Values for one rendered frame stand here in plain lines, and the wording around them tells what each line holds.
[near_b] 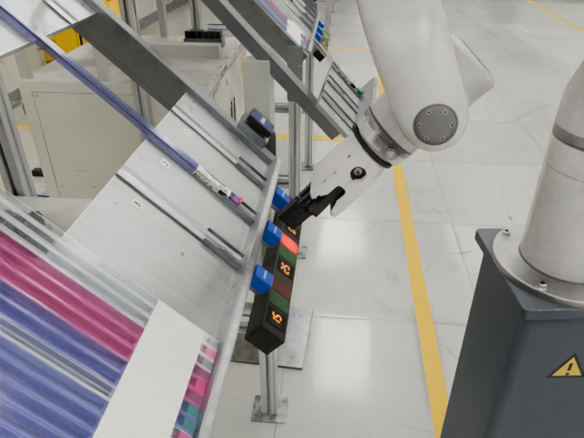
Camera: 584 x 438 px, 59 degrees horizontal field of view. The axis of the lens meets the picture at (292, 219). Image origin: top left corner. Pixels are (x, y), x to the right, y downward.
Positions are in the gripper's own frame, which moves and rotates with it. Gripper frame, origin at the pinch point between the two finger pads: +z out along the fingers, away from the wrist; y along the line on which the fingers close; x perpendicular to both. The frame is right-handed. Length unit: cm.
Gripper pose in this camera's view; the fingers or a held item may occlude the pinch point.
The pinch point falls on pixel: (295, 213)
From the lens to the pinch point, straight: 75.7
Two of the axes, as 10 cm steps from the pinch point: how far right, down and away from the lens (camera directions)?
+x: -7.3, -6.2, -3.0
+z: -6.8, 5.9, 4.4
